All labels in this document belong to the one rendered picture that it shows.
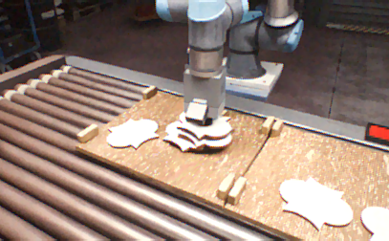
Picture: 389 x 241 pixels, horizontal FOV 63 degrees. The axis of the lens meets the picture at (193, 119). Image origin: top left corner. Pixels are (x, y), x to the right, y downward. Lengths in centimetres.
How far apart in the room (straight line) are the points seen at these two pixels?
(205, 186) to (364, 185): 34
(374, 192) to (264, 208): 24
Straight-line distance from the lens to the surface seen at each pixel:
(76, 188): 77
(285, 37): 118
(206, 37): 67
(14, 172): 86
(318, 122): 100
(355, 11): 544
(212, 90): 72
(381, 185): 81
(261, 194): 69
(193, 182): 71
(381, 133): 100
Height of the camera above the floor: 142
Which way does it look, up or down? 32 degrees down
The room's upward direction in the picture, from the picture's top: straight up
